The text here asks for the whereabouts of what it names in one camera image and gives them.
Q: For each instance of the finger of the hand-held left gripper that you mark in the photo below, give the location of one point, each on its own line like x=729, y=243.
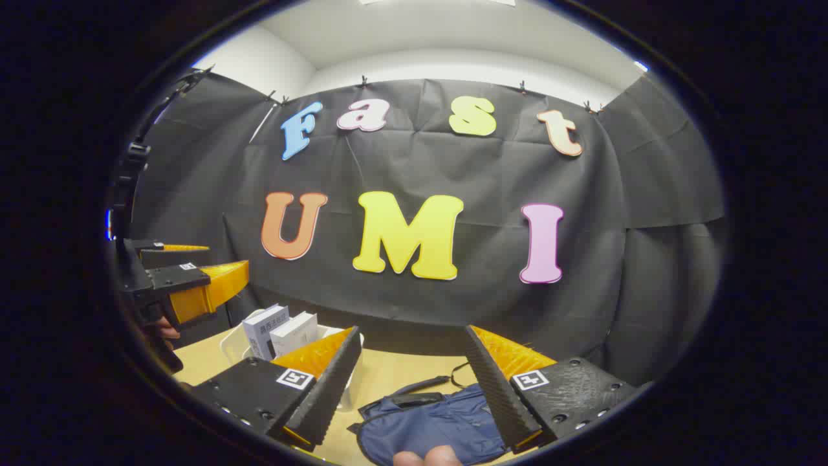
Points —
x=178, y=278
x=174, y=259

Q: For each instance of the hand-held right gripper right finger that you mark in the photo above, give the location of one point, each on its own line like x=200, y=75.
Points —
x=498, y=395

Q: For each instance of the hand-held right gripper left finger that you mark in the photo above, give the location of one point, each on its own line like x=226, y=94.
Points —
x=323, y=395

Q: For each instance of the white cover book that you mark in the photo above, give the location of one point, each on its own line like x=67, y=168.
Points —
x=294, y=333

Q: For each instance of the blue schoolbag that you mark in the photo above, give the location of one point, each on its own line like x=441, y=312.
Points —
x=427, y=421

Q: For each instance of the white bookshelf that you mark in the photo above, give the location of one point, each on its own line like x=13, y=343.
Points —
x=231, y=346

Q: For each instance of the lavender illustrated cover book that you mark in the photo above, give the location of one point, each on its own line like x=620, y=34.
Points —
x=262, y=331

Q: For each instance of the black backdrop cloth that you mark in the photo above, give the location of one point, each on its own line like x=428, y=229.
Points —
x=453, y=168

